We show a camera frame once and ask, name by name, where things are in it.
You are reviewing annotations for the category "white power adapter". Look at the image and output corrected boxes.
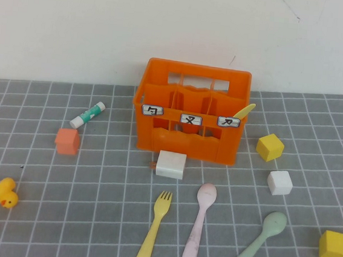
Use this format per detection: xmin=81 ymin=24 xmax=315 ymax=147
xmin=149 ymin=149 xmax=188 ymax=181

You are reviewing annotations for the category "yellow plastic knife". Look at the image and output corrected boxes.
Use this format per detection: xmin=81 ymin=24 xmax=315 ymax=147
xmin=232 ymin=101 xmax=257 ymax=122

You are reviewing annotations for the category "yellow plastic fork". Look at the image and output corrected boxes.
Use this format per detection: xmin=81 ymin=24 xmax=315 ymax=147
xmin=132 ymin=188 xmax=173 ymax=257

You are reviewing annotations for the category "green plastic spoon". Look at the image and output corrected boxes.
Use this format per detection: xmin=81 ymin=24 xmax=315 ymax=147
xmin=224 ymin=207 xmax=289 ymax=257

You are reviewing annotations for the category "orange plastic cutlery holder crate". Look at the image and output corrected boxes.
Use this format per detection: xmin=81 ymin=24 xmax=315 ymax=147
xmin=127 ymin=55 xmax=254 ymax=168

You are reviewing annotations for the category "paper label fork character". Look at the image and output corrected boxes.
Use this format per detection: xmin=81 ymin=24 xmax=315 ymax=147
xmin=179 ymin=113 xmax=203 ymax=126

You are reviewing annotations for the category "paper label spoon character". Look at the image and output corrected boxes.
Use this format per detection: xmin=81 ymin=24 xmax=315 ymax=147
xmin=141 ymin=103 xmax=165 ymax=117

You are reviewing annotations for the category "paper label knife character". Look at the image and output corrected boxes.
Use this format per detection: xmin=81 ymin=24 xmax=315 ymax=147
xmin=217 ymin=115 xmax=241 ymax=129

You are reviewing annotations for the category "pink plastic spoon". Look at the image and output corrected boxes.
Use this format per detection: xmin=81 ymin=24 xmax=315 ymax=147
xmin=181 ymin=181 xmax=218 ymax=257

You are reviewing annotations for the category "white green glue stick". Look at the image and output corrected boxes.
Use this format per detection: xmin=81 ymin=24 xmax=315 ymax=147
xmin=69 ymin=99 xmax=106 ymax=131

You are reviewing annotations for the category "yellow cube block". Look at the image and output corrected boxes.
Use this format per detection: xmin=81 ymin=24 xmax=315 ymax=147
xmin=317 ymin=229 xmax=343 ymax=257
xmin=254 ymin=132 xmax=286 ymax=164

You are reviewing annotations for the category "orange cube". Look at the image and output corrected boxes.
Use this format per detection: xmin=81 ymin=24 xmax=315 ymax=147
xmin=53 ymin=127 xmax=82 ymax=157

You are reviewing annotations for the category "grey grid tablecloth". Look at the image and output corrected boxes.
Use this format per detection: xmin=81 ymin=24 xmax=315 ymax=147
xmin=0 ymin=60 xmax=343 ymax=257

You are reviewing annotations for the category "white cube block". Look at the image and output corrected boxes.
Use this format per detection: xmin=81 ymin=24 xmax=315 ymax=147
xmin=266 ymin=169 xmax=295 ymax=198

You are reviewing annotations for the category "yellow rubber duck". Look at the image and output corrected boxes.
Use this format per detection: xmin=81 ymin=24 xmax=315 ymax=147
xmin=0 ymin=177 xmax=21 ymax=210

